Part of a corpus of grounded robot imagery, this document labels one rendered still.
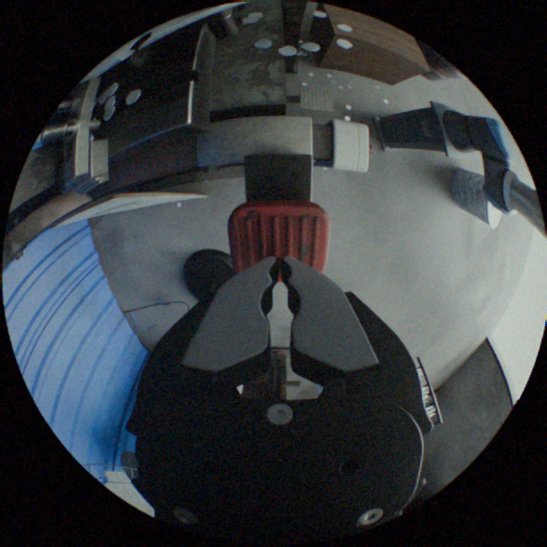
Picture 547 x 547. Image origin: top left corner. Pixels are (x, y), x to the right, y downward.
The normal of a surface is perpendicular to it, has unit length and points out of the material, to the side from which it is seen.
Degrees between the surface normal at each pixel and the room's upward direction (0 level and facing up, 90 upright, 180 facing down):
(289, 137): 0
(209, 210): 0
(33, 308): 90
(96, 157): 90
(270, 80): 0
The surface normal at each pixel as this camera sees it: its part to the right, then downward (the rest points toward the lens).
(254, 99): -0.01, 0.53
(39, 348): 1.00, 0.00
